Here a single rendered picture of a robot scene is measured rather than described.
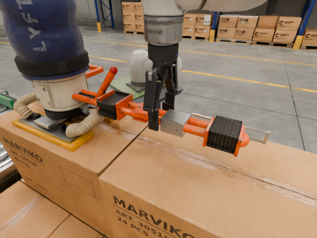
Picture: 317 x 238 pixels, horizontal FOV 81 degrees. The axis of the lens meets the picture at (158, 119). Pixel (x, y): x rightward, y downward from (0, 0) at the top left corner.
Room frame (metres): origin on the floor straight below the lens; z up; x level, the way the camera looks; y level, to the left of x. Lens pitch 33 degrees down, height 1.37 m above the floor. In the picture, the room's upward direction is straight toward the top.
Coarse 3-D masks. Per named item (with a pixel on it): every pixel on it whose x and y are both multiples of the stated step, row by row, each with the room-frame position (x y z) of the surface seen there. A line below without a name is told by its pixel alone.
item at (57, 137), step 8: (40, 112) 0.67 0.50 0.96; (16, 120) 0.61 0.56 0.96; (24, 120) 0.60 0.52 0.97; (32, 120) 0.60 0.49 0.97; (24, 128) 0.57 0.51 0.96; (32, 128) 0.55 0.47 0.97; (40, 128) 0.55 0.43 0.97; (56, 128) 0.55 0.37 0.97; (64, 128) 0.53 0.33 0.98; (40, 136) 0.52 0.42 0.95; (48, 136) 0.51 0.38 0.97; (56, 136) 0.50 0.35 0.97; (64, 136) 0.50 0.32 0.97; (80, 136) 0.51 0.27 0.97; (88, 136) 0.51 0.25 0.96; (64, 144) 0.47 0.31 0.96; (72, 144) 0.46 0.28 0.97; (80, 144) 0.48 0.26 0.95
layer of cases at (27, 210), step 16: (16, 192) 0.58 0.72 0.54; (32, 192) 0.58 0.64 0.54; (0, 208) 0.50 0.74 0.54; (16, 208) 0.50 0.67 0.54; (32, 208) 0.50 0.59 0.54; (48, 208) 0.50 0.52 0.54; (64, 208) 0.50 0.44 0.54; (0, 224) 0.42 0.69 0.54; (16, 224) 0.42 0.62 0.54; (32, 224) 0.42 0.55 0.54; (48, 224) 0.42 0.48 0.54; (64, 224) 0.42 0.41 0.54; (80, 224) 0.42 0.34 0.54
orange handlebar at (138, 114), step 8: (88, 72) 0.83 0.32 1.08; (96, 72) 0.85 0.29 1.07; (72, 96) 0.59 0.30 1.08; (80, 96) 0.58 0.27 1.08; (96, 104) 0.54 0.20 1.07; (128, 104) 0.53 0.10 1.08; (136, 104) 0.52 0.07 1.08; (128, 112) 0.48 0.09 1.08; (136, 112) 0.46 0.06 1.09; (144, 112) 0.46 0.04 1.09; (160, 112) 0.48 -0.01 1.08; (144, 120) 0.46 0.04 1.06; (192, 120) 0.43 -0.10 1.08; (200, 120) 0.42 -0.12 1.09; (184, 128) 0.40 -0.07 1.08; (192, 128) 0.39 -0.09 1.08; (200, 128) 0.39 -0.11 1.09; (200, 136) 0.38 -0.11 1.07; (208, 136) 0.37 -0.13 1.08; (248, 136) 0.36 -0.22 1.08
